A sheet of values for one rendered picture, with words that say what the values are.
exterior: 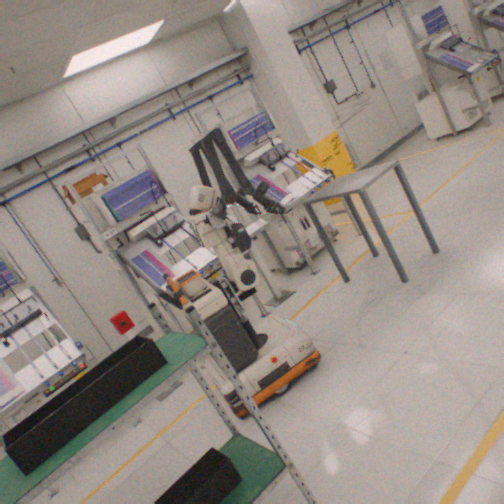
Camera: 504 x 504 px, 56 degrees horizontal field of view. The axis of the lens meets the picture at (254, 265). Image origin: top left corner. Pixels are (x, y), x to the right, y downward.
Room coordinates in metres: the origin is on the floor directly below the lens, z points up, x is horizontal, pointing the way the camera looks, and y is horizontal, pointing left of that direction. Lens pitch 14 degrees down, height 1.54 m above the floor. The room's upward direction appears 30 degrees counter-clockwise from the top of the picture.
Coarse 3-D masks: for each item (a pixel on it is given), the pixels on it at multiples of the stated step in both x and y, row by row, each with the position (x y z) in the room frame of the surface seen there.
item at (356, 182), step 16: (352, 176) 3.77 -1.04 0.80; (368, 176) 3.46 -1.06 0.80; (400, 176) 3.45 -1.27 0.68; (320, 192) 3.87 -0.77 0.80; (336, 192) 3.54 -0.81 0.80; (352, 192) 3.34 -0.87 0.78; (352, 208) 4.04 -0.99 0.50; (368, 208) 3.27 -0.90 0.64; (416, 208) 3.44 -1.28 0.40; (320, 224) 3.87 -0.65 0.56; (368, 240) 4.04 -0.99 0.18; (384, 240) 3.27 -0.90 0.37; (432, 240) 3.45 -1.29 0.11; (336, 256) 3.87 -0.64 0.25; (400, 272) 3.27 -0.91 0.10
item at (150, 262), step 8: (136, 256) 4.20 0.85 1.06; (144, 256) 4.19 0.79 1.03; (152, 256) 4.18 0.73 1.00; (160, 256) 4.17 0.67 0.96; (136, 264) 4.12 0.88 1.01; (144, 264) 4.11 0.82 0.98; (152, 264) 4.10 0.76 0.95; (160, 264) 4.09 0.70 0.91; (168, 264) 4.08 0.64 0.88; (144, 272) 4.05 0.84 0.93; (152, 272) 4.03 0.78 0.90; (160, 272) 4.02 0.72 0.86; (168, 272) 4.01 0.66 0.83; (176, 272) 4.00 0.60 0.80; (160, 280) 3.95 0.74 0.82
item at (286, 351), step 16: (272, 320) 3.25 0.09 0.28; (288, 320) 3.16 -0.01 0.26; (272, 336) 2.99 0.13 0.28; (288, 336) 2.86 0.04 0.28; (304, 336) 2.81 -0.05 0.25; (272, 352) 2.78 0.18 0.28; (288, 352) 2.77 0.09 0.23; (304, 352) 2.79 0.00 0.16; (208, 368) 3.10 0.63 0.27; (256, 368) 2.73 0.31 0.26; (272, 368) 2.74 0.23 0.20; (288, 368) 2.76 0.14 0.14; (304, 368) 2.77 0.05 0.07; (224, 384) 2.72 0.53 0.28; (256, 384) 2.71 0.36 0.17; (272, 384) 2.73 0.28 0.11; (240, 400) 2.69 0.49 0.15; (256, 400) 2.70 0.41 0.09; (240, 416) 2.68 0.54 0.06
